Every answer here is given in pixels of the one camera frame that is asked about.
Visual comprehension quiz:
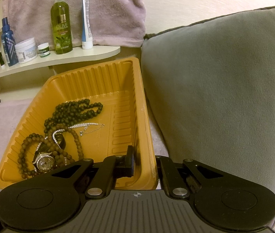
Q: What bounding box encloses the silver crystal wristwatch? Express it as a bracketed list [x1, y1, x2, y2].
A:
[32, 142, 55, 173]

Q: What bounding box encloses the brown wooden bead necklace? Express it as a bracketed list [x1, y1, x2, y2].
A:
[17, 123, 85, 178]

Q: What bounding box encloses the silver chain bracelet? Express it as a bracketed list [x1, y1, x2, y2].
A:
[80, 123, 106, 136]

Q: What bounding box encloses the dark bead necklace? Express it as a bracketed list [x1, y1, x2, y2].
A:
[43, 98, 104, 134]

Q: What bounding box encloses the orange plastic tray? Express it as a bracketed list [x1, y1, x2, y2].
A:
[0, 57, 157, 190]

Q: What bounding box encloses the grey cushion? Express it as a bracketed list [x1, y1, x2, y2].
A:
[141, 6, 275, 230]

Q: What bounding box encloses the cream wooden shelf unit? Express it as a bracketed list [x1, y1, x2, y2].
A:
[0, 0, 121, 101]

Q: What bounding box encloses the small green-label jar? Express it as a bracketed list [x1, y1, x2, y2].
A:
[38, 42, 50, 58]

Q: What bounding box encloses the white cream jar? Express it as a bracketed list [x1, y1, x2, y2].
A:
[15, 37, 38, 64]

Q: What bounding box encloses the black white lip balm stick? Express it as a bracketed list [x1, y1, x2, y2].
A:
[0, 48, 5, 69]

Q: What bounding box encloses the blue spray bottle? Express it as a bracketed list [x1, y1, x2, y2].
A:
[1, 17, 18, 66]

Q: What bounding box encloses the blue white cream tube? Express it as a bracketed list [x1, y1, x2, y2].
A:
[82, 0, 93, 50]

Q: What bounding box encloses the green olive spray bottle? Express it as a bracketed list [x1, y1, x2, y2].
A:
[51, 0, 73, 55]

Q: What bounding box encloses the lavender hanging towel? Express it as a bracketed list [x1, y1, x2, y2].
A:
[3, 0, 146, 47]

